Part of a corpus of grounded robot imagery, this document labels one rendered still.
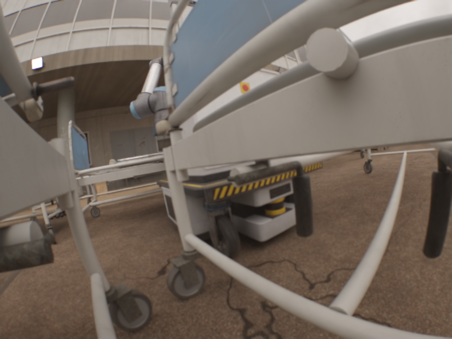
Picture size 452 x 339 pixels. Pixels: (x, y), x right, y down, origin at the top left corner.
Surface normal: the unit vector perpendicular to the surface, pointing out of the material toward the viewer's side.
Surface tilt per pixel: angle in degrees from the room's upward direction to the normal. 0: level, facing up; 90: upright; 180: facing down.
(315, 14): 118
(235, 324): 0
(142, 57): 90
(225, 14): 90
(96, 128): 90
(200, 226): 90
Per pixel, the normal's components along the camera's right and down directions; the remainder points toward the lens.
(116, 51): 0.52, -0.04
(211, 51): -0.83, 0.17
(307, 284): -0.17, -0.98
